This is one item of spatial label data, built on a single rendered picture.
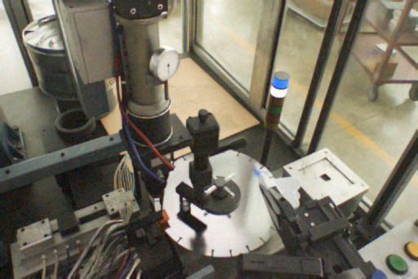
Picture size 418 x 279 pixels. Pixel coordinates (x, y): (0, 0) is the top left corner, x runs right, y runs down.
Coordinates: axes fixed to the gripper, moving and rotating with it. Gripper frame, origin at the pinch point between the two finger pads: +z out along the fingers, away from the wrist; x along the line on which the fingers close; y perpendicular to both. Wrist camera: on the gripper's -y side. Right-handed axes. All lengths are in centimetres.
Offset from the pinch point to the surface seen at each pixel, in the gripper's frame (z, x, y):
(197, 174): 11.6, -7.5, -8.8
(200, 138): 11.2, 3.1, -6.7
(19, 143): 73, -35, -61
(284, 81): 33.3, -10.5, 23.6
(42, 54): 78, -6, -40
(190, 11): 125, -29, 22
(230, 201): 13.8, -25.4, -1.7
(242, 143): 9.1, 0.3, 0.6
